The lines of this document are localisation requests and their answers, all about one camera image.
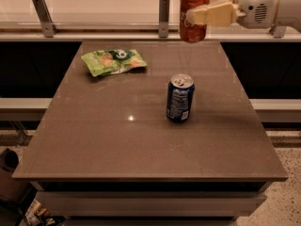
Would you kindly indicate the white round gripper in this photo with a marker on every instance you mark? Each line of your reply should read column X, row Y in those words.
column 256, row 8

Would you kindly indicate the red coke can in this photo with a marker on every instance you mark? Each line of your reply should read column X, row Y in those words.
column 191, row 32

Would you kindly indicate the blue pepsi can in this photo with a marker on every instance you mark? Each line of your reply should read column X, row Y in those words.
column 179, row 97

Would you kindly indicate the green rice chip bag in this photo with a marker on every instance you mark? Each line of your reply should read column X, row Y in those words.
column 116, row 61

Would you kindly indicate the glass railing panel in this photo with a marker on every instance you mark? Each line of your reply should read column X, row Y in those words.
column 89, row 14

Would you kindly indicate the white drawer under table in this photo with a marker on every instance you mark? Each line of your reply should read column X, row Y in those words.
column 151, row 204

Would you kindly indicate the magazines on floor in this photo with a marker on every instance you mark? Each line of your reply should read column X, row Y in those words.
column 38, row 215

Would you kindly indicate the dark bin at left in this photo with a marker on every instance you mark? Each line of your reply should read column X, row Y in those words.
column 12, row 190

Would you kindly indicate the right metal railing bracket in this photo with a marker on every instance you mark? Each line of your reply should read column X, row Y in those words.
column 278, row 31

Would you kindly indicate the metal railing bracket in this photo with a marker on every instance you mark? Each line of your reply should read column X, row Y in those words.
column 163, row 18
column 47, row 26
column 278, row 31

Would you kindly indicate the middle metal railing bracket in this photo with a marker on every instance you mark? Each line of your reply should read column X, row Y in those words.
column 163, row 18

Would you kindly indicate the left metal railing bracket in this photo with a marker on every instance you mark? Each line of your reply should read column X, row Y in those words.
column 47, row 26

